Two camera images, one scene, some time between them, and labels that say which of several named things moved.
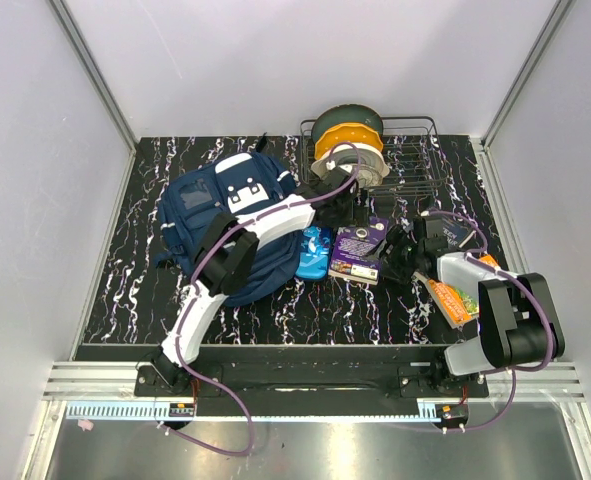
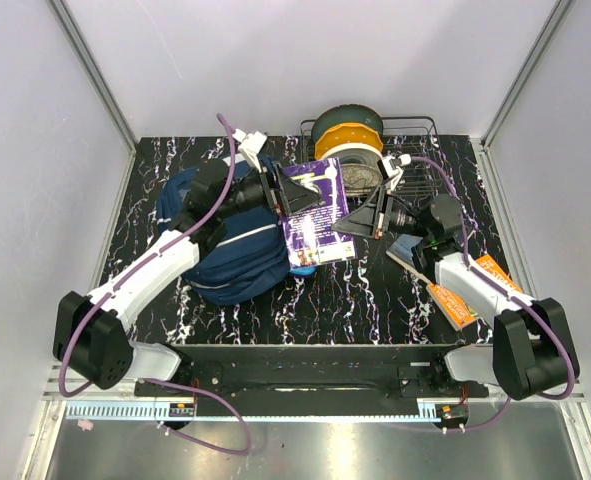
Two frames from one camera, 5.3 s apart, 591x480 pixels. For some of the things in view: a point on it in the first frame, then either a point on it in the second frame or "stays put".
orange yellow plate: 346,133 stays put
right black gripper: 397,236 -> 371,218
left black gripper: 353,216 -> 294,196
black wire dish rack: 413,188 stays put
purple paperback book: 350,256 -> 309,236
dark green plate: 347,113 stays put
